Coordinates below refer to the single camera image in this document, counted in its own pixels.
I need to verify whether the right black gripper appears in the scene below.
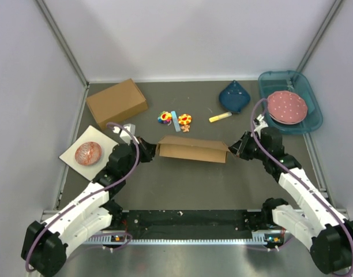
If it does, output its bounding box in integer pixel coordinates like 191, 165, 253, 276
226, 131, 268, 162

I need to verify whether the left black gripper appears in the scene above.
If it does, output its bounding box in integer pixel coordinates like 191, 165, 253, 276
122, 136, 160, 177

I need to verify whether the brown cardboard box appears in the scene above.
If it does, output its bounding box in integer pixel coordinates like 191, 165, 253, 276
156, 136, 230, 163
86, 79, 148, 130

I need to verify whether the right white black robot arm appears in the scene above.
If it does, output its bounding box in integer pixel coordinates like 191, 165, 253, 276
228, 127, 353, 274

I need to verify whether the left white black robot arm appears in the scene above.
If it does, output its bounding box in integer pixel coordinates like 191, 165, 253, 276
21, 137, 156, 276

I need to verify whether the closed brown cardboard box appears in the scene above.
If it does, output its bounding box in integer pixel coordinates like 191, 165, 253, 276
86, 79, 148, 130

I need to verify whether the rainbow plush flower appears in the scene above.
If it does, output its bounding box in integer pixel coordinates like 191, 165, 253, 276
157, 111, 172, 124

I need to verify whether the light blue highlighter pen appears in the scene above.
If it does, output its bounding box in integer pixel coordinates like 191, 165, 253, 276
171, 111, 181, 132

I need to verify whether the yellow highlighter pen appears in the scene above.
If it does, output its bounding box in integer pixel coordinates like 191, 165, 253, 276
209, 112, 232, 123

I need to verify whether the small orange patterned clip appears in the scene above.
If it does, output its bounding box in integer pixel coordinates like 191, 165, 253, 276
181, 125, 190, 133

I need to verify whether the orange plush flower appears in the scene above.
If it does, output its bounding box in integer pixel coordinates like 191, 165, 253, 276
178, 114, 192, 126

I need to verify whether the dark blue teardrop dish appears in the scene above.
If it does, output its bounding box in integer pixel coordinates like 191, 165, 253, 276
218, 80, 251, 113

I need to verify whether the white square board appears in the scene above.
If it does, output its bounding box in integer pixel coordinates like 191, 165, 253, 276
59, 126, 118, 181

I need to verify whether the red patterned bowl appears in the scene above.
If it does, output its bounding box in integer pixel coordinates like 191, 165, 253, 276
74, 141, 102, 166

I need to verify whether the pink polka dot plate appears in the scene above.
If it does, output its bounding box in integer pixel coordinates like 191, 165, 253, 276
267, 91, 308, 125

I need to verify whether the teal transparent plastic bin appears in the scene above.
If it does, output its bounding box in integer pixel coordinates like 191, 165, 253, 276
258, 70, 323, 134

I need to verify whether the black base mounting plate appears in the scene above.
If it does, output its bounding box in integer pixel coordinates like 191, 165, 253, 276
104, 209, 279, 240

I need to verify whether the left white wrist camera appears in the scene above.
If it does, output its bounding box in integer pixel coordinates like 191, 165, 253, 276
112, 123, 136, 144

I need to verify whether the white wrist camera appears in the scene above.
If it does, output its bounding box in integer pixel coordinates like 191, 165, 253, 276
253, 114, 268, 138
112, 123, 136, 144

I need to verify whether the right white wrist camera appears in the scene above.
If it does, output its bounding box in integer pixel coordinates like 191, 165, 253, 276
253, 114, 268, 138

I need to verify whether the grey slotted cable duct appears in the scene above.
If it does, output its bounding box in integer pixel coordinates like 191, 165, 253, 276
87, 232, 284, 246

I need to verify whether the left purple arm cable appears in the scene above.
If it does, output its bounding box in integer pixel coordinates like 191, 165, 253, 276
25, 122, 141, 272

